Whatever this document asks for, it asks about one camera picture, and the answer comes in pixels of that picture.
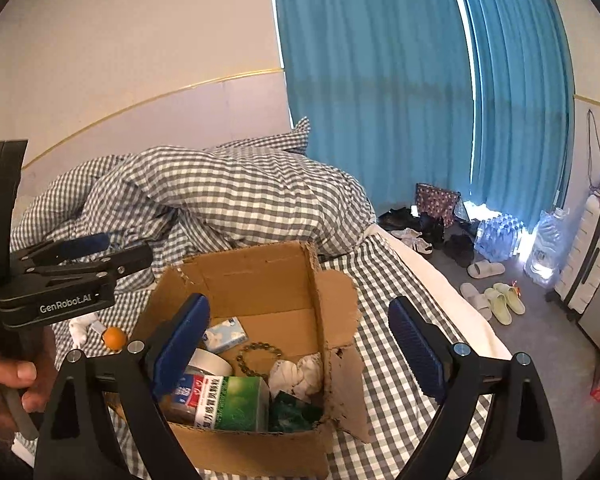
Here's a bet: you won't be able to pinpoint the orange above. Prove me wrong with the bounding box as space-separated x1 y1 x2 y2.
103 327 127 351

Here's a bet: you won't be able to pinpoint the grey checked bed sheet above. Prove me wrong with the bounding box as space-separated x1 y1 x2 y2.
10 232 497 480

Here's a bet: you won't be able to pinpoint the white tissue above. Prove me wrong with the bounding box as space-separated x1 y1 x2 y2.
268 352 324 401

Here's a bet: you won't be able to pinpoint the pack of water bottles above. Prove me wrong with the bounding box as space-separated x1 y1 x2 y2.
473 212 531 262

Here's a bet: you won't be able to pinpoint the white slipper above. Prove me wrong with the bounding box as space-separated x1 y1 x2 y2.
467 259 506 280
459 282 494 322

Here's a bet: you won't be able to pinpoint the black shoes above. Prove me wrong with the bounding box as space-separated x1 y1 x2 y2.
377 207 417 231

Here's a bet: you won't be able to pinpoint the green and white medicine box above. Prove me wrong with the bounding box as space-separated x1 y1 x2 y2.
180 375 271 434

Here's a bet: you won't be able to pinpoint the patterned dark bag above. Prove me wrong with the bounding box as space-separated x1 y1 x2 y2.
414 182 462 231

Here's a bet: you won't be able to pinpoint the dark hanging cable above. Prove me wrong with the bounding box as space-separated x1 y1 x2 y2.
586 108 600 197

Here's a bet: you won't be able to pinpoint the large clear water jug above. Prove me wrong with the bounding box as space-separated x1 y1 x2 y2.
523 208 569 287

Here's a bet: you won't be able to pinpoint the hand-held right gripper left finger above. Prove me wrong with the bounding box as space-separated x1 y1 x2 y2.
32 293 212 480

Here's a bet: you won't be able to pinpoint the clear plastic jar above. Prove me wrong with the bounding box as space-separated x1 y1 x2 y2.
159 370 208 425

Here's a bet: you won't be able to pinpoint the bead bracelet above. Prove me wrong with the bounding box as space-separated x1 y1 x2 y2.
236 342 287 377

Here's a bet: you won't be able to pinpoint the brown cardboard box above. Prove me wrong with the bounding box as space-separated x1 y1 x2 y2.
107 240 372 479

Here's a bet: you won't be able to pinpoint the white suitcase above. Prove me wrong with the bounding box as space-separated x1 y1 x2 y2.
554 192 600 322

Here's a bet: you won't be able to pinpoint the pale green slipper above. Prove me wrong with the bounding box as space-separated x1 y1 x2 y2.
493 282 526 316
483 287 514 325

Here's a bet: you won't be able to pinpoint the grey checked duvet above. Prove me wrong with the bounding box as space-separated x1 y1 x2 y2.
10 116 376 311

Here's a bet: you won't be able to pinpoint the grey tape roll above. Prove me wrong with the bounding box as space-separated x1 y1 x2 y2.
185 347 234 379

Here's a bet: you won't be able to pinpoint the black shoe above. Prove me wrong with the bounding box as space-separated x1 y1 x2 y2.
444 233 476 268

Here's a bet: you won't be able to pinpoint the green wrapper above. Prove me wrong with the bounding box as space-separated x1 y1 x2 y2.
268 391 324 434

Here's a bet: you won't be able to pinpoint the person's left hand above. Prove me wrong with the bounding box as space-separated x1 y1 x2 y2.
0 327 57 432

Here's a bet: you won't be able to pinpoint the blue curtain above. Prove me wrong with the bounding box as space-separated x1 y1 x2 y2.
267 0 482 227
450 0 577 242

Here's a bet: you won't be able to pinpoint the blue and white tissue pack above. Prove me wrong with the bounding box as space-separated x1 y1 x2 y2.
202 318 250 355

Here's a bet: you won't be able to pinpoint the black boots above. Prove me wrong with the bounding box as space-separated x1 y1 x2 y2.
419 212 447 247

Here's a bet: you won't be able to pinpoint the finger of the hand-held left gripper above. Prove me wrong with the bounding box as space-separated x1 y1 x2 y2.
25 244 154 288
10 232 115 268

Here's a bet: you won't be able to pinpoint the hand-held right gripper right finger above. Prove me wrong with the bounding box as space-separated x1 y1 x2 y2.
387 296 563 480

